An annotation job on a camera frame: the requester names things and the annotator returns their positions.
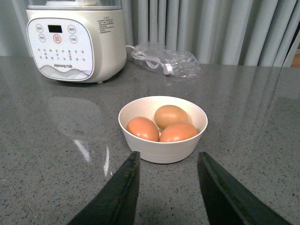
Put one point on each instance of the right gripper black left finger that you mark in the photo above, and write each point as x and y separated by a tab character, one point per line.
115	204

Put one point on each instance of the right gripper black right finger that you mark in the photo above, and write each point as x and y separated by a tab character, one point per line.
227	201

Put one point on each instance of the brown egg in bowl left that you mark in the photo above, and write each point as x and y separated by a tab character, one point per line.
143	128

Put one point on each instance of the brown egg in bowl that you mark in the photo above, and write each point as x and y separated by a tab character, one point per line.
178	132
143	128

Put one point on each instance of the brown egg in bowl right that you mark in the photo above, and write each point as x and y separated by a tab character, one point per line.
178	132

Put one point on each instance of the tan egg in bowl back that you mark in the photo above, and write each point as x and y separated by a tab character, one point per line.
169	114

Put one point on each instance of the white bowl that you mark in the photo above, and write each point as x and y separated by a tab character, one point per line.
162	152

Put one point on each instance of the clear plastic bag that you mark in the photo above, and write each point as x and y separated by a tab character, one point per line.
154	57

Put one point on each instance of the white electric cooker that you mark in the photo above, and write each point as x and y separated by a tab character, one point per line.
81	41

